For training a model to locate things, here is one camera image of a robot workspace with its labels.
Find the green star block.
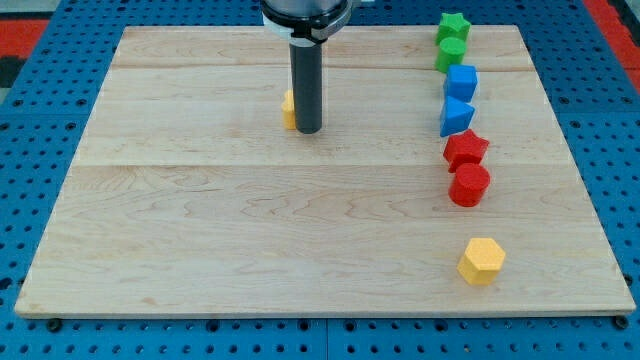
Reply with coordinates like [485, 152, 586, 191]
[435, 13, 471, 44]

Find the red cylinder block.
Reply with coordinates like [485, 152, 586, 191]
[448, 163, 491, 207]

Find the green cylinder block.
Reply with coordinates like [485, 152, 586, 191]
[435, 37, 467, 73]

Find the yellow block behind rod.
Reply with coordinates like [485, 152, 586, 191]
[281, 89, 297, 130]

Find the yellow hexagon block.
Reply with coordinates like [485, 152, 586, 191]
[457, 238, 506, 286]

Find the light wooden board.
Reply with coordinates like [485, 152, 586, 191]
[15, 25, 636, 319]

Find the blue cube block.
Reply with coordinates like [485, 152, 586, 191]
[443, 65, 478, 103]

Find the red star block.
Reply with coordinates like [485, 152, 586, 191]
[443, 129, 490, 173]

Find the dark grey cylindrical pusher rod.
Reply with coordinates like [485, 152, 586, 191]
[290, 44, 323, 134]

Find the blue triangle block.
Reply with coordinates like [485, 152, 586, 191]
[440, 96, 475, 137]

